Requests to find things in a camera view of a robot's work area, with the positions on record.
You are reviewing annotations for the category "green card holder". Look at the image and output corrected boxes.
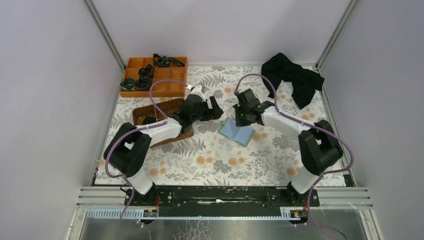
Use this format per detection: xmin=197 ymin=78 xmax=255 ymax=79
xmin=217 ymin=117 xmax=255 ymax=147

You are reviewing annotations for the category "woven brown basket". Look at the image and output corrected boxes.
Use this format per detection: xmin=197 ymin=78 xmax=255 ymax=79
xmin=132 ymin=98 xmax=194 ymax=148

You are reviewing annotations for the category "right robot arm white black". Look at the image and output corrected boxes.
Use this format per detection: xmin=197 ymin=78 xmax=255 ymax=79
xmin=233 ymin=88 xmax=344 ymax=195

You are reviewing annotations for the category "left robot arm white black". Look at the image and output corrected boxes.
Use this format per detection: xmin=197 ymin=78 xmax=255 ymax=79
xmin=103 ymin=94 xmax=224 ymax=195

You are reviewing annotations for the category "floral table mat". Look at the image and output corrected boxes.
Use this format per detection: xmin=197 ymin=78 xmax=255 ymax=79
xmin=96 ymin=65 xmax=347 ymax=187

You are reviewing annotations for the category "black cloth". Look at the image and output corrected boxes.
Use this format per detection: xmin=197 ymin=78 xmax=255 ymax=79
xmin=261 ymin=52 xmax=325 ymax=109

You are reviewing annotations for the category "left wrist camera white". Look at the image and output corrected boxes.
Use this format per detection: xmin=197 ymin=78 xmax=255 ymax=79
xmin=189 ymin=85 xmax=206 ymax=102

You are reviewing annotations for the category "black strap top tray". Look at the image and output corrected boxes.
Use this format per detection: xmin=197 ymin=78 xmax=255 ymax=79
xmin=152 ymin=53 xmax=186 ymax=69

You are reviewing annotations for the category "black strap coil lower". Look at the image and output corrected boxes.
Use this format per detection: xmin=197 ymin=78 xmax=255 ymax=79
xmin=136 ymin=76 xmax=154 ymax=92

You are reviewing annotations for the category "black strap coil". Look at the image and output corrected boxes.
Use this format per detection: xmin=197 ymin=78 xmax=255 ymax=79
xmin=120 ymin=78 xmax=138 ymax=92
xmin=138 ymin=64 xmax=156 ymax=79
xmin=136 ymin=76 xmax=154 ymax=92

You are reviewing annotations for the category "black strap coil middle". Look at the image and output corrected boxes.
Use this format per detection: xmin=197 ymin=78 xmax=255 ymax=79
xmin=138 ymin=64 xmax=156 ymax=79

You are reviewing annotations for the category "black strap coil left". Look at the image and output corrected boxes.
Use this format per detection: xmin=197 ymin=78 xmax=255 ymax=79
xmin=120 ymin=78 xmax=138 ymax=92

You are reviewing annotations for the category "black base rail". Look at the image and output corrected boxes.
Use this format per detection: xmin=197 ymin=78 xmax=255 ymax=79
xmin=124 ymin=185 xmax=320 ymax=212

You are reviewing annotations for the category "white slotted cable duct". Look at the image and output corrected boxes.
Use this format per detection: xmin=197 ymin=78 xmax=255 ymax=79
xmin=86 ymin=206 xmax=307 ymax=221

